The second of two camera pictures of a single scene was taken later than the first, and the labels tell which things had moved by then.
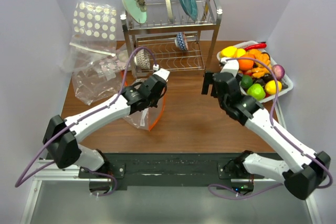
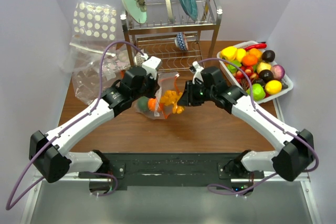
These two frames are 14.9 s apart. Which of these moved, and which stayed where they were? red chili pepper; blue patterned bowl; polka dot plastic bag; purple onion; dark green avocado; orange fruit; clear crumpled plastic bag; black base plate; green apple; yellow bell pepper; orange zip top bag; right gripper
Moved: orange fruit; right gripper; dark green avocado; orange zip top bag
Stayed: black base plate; yellow bell pepper; purple onion; clear crumpled plastic bag; red chili pepper; polka dot plastic bag; blue patterned bowl; green apple
